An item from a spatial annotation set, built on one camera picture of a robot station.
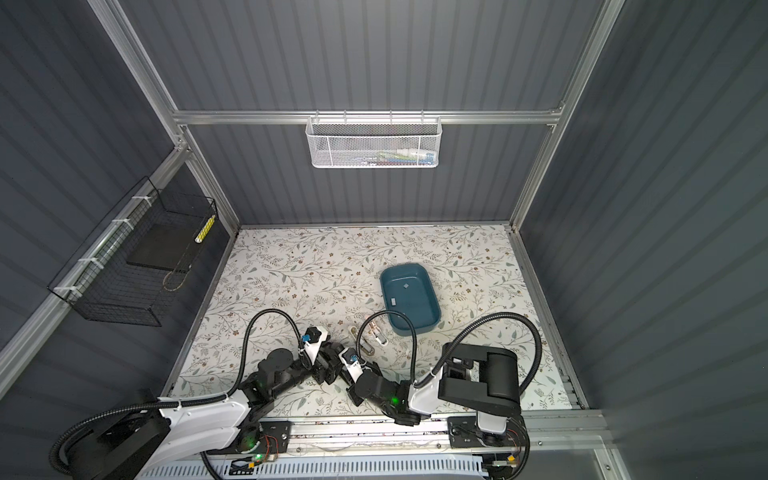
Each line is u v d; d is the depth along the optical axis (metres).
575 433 0.75
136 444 0.42
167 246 0.77
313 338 0.70
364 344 0.89
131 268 0.73
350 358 0.71
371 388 0.62
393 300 0.98
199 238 0.80
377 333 0.90
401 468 0.77
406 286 1.02
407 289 1.01
